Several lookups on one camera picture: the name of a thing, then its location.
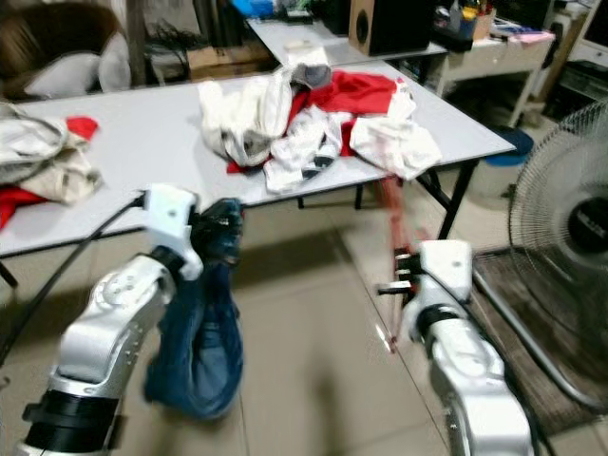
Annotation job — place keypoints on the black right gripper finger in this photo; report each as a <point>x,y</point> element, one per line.
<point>389,289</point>
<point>403,255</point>

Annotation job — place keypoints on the white hooded garment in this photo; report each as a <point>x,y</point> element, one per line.
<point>242,119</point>

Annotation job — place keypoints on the dark grid floor mat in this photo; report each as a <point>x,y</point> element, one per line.
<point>503,313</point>

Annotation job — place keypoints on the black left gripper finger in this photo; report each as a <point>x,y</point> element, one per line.
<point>220,215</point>

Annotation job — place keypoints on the brown round chair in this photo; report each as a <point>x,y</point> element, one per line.
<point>57,28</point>

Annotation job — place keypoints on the white side desk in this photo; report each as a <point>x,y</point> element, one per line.
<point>499,59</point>

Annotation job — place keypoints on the brown stationery holder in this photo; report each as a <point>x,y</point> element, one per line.
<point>475,21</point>

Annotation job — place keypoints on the black speaker box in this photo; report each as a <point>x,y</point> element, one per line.
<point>399,24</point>

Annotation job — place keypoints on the dark blue denim jeans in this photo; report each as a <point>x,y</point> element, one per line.
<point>199,351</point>

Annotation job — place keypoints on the black standing fan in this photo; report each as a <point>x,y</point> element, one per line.
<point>546,190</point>

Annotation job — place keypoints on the blue plastic item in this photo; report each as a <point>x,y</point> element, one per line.
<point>252,8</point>

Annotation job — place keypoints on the plain white garment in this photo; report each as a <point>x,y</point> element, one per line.
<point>394,142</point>

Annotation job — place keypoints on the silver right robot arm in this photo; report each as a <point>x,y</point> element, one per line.
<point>475,389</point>

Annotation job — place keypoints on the grey pillow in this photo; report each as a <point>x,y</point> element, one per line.
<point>66,76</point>
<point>116,62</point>

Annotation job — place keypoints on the brown cardboard box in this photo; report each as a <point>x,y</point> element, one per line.
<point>223,59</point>

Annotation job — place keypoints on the red cloth garment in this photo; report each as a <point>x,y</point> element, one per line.
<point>356,92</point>
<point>14,201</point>

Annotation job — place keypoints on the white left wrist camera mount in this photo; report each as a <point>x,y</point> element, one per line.
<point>171,220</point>

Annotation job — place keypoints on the small white table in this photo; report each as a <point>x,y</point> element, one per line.
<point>294,38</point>

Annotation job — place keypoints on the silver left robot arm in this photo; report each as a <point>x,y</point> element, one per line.
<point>114,323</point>

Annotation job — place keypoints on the blue round stool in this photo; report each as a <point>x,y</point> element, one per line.
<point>515,142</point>

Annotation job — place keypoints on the red clothes hanger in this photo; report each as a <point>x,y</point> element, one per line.
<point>391,332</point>

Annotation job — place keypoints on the long white folding table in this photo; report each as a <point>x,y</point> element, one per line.
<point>152,152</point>

